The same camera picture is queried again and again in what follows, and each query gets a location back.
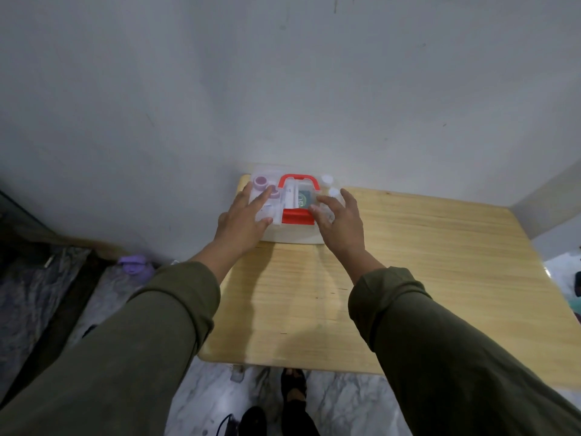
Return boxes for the person's left forearm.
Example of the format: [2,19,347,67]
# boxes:
[0,242,246,436]

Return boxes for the person's left black sandal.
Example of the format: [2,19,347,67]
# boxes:
[238,406,268,436]

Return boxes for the person's right forearm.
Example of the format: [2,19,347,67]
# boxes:
[335,249,581,436]

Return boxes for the person's black sandal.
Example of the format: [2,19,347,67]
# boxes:
[238,406,268,436]
[280,368,307,405]

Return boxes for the wooden table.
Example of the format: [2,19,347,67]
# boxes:
[198,174,581,389]

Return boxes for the person's black trousers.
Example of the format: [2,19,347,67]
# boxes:
[280,399,321,436]

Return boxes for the black strap pouch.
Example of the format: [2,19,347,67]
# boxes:
[215,414,239,436]

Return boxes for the white first aid box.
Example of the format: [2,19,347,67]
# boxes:
[245,170,347,245]

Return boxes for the person's right hand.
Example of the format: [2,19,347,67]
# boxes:
[308,188,367,264]

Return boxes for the person's right black sandal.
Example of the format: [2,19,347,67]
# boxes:
[280,368,307,405]

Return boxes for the person's left hand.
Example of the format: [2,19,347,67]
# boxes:
[213,182,275,259]

